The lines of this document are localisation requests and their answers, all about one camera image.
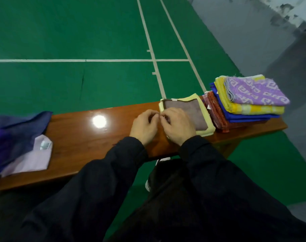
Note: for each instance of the person's left fingers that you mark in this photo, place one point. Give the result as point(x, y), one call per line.
point(150, 114)

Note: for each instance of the pale yellow cloth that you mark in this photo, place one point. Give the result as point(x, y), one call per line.
point(192, 97)

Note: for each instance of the person's right forearm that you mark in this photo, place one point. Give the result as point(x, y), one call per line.
point(231, 199)

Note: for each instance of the person's right fingers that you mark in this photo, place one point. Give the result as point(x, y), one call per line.
point(168, 113)

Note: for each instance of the pink folded cloth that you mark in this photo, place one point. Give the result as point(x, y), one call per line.
point(205, 99)

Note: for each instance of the bright blue cloth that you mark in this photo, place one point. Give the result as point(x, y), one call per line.
point(243, 117)

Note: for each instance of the yellow striped towel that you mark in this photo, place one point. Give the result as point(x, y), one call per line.
point(243, 108)

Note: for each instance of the mauve brown cloth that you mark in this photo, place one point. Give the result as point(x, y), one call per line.
point(190, 113)

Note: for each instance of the person's left hand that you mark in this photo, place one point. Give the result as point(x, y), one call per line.
point(142, 128)

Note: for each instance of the brown wooden bench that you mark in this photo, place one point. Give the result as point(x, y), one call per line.
point(79, 138)

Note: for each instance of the purple patterned cloth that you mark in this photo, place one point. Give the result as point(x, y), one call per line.
point(256, 91)

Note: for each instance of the light lilac cloth with tag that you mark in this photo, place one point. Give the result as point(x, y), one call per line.
point(34, 158)

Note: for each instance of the person's left forearm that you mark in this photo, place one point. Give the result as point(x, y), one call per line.
point(92, 189)

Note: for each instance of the dark blue purple cloth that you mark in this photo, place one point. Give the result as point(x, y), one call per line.
point(14, 138)

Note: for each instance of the person's right hand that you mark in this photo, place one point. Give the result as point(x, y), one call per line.
point(180, 128)

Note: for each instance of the red patterned cloth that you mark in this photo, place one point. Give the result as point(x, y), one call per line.
point(218, 118)

